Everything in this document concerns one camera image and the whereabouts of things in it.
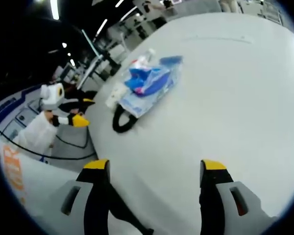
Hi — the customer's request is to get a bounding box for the clear plastic bottle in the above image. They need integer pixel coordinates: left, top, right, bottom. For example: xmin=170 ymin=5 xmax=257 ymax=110
xmin=136 ymin=48 xmax=156 ymax=71

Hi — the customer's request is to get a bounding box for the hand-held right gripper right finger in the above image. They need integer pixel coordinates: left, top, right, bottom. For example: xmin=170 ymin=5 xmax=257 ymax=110
xmin=199 ymin=159 xmax=283 ymax=235

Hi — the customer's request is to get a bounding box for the white table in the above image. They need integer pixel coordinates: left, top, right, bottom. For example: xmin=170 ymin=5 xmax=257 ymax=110
xmin=22 ymin=12 xmax=294 ymax=235

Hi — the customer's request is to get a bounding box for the black cable loop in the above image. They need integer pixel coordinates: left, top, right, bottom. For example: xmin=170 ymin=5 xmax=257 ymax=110
xmin=112 ymin=105 xmax=139 ymax=134

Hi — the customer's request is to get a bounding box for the blue plastic bag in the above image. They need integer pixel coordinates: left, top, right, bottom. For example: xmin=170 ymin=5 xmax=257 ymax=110
xmin=119 ymin=55 xmax=184 ymax=118

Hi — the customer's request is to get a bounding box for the black floor cable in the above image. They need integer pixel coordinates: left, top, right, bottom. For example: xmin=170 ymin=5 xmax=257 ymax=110
xmin=0 ymin=121 xmax=99 ymax=161

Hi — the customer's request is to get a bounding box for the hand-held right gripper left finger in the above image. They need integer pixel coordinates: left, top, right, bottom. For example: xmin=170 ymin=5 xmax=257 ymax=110
xmin=35 ymin=158 xmax=111 ymax=235

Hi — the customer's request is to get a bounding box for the white tissue packet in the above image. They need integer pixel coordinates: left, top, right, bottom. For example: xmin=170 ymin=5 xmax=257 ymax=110
xmin=104 ymin=82 xmax=127 ymax=108

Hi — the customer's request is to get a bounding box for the ceiling light strip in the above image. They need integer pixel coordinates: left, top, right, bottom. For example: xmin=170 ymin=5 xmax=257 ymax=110
xmin=49 ymin=0 xmax=60 ymax=21

